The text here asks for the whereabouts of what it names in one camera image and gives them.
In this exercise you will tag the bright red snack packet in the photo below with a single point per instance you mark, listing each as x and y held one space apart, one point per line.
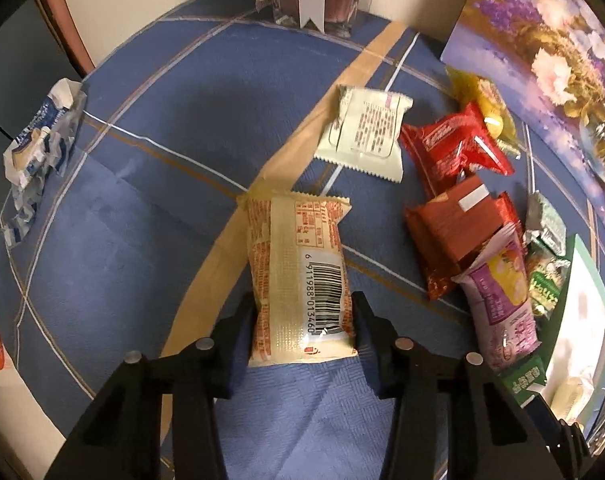
442 150

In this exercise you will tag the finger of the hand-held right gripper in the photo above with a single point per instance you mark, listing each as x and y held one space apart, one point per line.
572 440

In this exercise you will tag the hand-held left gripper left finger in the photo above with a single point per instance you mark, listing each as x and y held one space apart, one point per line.
242 330

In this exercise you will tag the blue white plastic bag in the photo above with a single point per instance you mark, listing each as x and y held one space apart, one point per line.
37 145

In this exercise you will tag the dark red snack packet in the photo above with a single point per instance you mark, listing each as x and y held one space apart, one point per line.
452 230

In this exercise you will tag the cream orange snack packet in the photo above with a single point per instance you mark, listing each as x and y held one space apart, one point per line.
292 260

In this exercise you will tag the pink panel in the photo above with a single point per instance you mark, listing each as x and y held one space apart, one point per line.
62 25

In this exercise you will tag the yellow snack packet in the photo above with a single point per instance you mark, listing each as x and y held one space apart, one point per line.
482 95

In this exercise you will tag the white box with green edge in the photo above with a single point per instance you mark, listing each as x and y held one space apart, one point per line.
582 310

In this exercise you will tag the pale white snack packet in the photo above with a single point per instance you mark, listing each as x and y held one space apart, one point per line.
362 130

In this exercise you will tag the floral painting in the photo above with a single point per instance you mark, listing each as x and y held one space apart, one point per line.
532 35

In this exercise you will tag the blue plaid tablecloth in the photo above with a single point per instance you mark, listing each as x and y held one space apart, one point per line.
157 210

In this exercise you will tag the green silver snack packet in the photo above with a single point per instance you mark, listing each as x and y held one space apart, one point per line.
545 285

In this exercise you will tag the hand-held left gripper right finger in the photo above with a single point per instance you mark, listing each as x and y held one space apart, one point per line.
367 350

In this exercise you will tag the purple snack packet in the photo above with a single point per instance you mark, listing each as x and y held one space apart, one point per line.
497 300

